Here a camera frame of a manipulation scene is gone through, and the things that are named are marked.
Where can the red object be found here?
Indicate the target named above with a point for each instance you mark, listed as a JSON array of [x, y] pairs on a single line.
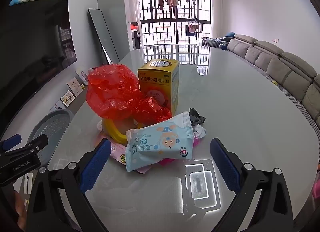
[[134, 25]]

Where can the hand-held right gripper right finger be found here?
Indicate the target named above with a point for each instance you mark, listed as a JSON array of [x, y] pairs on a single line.
[[225, 164]]

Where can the black television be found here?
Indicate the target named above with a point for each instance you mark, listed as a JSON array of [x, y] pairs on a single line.
[[32, 46]]

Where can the pale pink packet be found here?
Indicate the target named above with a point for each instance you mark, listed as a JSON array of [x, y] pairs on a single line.
[[117, 151]]

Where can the white paper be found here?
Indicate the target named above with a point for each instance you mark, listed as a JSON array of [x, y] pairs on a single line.
[[200, 130]]

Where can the blue plush toy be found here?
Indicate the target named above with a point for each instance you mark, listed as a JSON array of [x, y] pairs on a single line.
[[15, 0]]

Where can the checkered blanket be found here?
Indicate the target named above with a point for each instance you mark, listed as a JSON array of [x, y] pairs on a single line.
[[212, 41]]

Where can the light blue wet wipes packet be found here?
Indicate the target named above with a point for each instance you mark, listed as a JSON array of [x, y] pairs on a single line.
[[160, 144]]

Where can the blue cloth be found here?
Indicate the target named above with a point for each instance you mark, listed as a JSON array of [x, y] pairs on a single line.
[[228, 35]]

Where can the grey sofa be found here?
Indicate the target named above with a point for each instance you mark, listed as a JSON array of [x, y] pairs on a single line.
[[280, 64]]

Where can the magenta wrapper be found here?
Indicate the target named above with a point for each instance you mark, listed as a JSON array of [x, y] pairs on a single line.
[[196, 141]]

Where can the red plastic bag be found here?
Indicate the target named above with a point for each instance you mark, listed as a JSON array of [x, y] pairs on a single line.
[[112, 91]]

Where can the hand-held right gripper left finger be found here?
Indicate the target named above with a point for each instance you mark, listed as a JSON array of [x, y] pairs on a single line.
[[95, 164]]

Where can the grey cloth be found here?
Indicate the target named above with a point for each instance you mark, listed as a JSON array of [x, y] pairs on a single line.
[[196, 118]]

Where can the small hanger with clothes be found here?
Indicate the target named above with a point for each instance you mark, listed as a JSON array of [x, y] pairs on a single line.
[[192, 28]]

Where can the yellow medicine box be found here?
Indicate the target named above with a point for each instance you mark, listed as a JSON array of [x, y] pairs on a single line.
[[157, 79]]

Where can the picture frame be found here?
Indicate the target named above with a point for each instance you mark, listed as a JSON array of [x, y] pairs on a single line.
[[57, 106], [82, 75], [75, 86], [67, 98]]

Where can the person's left hand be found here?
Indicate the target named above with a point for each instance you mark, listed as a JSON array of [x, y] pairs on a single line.
[[20, 208]]

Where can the grey perforated basket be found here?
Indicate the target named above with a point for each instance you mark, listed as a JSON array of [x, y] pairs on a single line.
[[52, 124]]

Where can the black framed standing mirror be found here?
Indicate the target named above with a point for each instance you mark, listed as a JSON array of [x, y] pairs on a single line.
[[102, 34]]

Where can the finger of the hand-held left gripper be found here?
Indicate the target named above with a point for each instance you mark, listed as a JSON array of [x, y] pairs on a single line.
[[37, 142], [11, 140]]

